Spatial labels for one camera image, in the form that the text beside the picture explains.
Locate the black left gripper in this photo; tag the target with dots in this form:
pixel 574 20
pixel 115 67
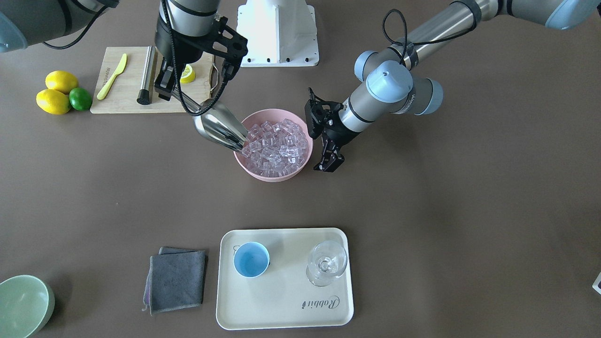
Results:
pixel 339 129

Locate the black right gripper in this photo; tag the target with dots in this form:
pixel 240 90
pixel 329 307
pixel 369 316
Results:
pixel 163 45

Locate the pink bowl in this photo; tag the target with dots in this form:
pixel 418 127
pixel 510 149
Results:
pixel 274 115

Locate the metal ice scoop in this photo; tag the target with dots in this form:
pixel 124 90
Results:
pixel 214 121

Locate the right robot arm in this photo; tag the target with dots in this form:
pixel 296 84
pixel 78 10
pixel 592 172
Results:
pixel 185 30

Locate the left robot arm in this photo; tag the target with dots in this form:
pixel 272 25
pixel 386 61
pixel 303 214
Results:
pixel 389 80

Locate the clear ice cubes pile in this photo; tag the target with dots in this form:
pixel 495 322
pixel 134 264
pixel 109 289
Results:
pixel 275 149

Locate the light blue cup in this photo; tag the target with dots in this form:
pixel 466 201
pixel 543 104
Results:
pixel 251 259

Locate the half lemon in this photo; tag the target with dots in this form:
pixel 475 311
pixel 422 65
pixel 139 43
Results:
pixel 188 74

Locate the steel muddler black tip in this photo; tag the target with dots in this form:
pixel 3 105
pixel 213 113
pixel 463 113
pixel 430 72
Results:
pixel 145 91

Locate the wooden cutting board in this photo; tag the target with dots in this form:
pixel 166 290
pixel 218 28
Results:
pixel 122 98

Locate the yellow plastic knife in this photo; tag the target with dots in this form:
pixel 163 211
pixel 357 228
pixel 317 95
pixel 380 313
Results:
pixel 103 92

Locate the clear wine glass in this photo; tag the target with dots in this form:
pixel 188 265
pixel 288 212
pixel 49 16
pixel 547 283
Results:
pixel 326 263

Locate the green lime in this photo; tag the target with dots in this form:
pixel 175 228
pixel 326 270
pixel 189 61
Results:
pixel 80 99

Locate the yellow lemon upper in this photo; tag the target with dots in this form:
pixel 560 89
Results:
pixel 62 81

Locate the yellow lemon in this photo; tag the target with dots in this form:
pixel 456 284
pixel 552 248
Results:
pixel 62 81
pixel 53 101

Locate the yellow lemon lower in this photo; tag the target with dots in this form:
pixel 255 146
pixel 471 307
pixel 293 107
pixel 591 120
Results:
pixel 53 101

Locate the cream serving tray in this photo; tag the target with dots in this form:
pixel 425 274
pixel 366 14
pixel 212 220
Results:
pixel 282 297

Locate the grey folded cloth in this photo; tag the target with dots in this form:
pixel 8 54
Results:
pixel 175 280

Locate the green bowl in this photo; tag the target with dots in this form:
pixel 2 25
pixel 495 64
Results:
pixel 26 305

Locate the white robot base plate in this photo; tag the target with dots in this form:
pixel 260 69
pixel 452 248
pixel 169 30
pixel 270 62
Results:
pixel 280 33

